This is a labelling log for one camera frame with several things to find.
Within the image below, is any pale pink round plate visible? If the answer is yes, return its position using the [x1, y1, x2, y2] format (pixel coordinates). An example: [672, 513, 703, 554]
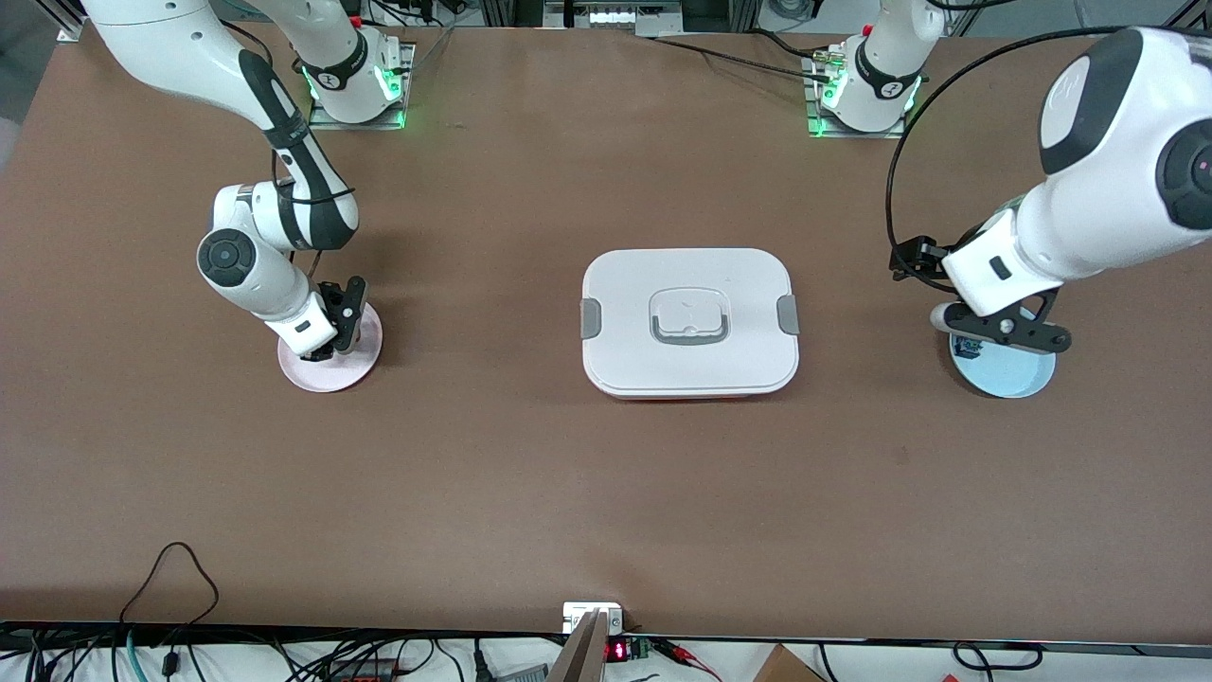
[277, 301, 383, 393]

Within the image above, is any light blue round plate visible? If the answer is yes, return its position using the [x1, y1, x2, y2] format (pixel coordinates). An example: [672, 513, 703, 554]
[950, 322, 1057, 399]

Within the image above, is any white power socket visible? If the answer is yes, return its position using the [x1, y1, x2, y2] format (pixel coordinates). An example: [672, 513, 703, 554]
[562, 602, 624, 634]

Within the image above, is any brown cardboard box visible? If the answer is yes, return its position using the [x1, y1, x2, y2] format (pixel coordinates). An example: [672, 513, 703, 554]
[753, 644, 825, 682]

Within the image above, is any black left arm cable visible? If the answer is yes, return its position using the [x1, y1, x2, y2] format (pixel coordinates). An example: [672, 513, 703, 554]
[885, 27, 1080, 290]

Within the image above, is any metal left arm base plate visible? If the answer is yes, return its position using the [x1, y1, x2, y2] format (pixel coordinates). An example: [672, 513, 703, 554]
[803, 49, 934, 140]

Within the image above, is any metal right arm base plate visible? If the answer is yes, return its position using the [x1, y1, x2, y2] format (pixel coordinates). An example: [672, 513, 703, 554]
[308, 43, 418, 131]

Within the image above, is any white lunch box with handle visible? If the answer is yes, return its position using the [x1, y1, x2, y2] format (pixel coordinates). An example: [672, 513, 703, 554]
[579, 248, 801, 402]

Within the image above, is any black cable to arm base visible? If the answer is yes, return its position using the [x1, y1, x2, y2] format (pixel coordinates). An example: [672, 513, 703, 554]
[649, 33, 839, 81]

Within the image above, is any thin black looped cable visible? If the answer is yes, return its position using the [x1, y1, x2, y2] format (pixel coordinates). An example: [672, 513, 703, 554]
[118, 542, 221, 626]

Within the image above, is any aluminium frame beam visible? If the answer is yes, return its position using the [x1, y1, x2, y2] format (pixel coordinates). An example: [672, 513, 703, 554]
[544, 0, 683, 29]

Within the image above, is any grey slanted post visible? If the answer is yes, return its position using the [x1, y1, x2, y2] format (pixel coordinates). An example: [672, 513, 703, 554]
[547, 610, 609, 682]

